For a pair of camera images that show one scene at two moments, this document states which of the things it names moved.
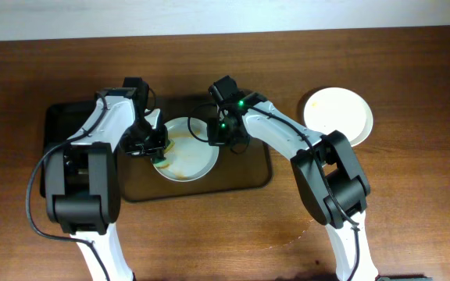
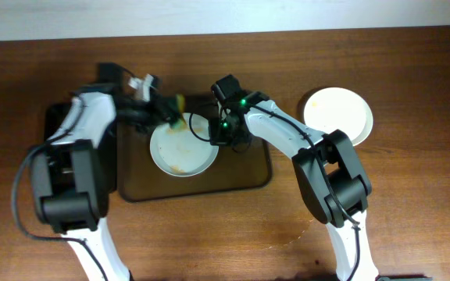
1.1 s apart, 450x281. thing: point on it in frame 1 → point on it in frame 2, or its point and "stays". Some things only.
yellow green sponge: (164, 163) → (180, 122)
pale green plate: (341, 109) stays
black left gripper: (147, 144) → (162, 112)
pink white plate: (368, 129) stays
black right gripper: (217, 133) stays
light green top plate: (193, 157) stays
